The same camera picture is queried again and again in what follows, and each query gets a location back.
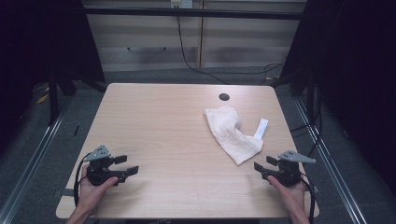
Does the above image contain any yellow tape piece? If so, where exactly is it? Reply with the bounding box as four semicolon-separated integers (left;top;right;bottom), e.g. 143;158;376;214
35;92;50;105

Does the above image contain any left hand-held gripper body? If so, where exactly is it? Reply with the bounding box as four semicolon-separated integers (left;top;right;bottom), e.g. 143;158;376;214
82;145;129;188

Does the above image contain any white cloth with label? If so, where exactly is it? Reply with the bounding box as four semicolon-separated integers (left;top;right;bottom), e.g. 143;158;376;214
204;105;270;167

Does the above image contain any white wall socket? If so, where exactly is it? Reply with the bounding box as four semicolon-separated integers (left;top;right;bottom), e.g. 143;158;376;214
169;0;194;9

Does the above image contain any white cabinet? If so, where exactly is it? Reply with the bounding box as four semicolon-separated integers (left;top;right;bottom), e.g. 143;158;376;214
81;0;308;73

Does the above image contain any black horizontal bar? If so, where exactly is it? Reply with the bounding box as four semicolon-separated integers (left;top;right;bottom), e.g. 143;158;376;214
83;7;308;21

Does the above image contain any person's left hand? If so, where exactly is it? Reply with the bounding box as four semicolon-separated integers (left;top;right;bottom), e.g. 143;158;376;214
76;174;120;217

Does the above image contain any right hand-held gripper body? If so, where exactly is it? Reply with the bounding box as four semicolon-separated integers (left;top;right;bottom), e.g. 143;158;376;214
263;150;317;189

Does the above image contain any black floor cable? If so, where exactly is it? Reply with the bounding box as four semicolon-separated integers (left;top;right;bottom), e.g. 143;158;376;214
175;7;285;86

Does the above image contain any metal floor rail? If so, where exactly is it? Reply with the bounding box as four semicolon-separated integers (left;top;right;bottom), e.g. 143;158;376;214
293;96;370;224
0;99;74;224

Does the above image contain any person's right hand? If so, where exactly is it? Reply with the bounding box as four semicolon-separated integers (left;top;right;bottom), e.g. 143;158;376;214
266;175;308;217

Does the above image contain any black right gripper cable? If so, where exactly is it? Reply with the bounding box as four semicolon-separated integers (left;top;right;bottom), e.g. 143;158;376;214
299;172;318;224

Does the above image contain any black metal stand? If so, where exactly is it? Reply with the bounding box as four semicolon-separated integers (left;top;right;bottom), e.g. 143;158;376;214
46;73;61;126

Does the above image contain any black cable bundle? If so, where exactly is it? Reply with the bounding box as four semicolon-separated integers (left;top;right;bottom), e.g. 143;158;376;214
290;85;325;158

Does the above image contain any dark curtain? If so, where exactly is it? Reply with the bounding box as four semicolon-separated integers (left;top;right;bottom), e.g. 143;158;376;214
0;0;106;153
278;0;396;195

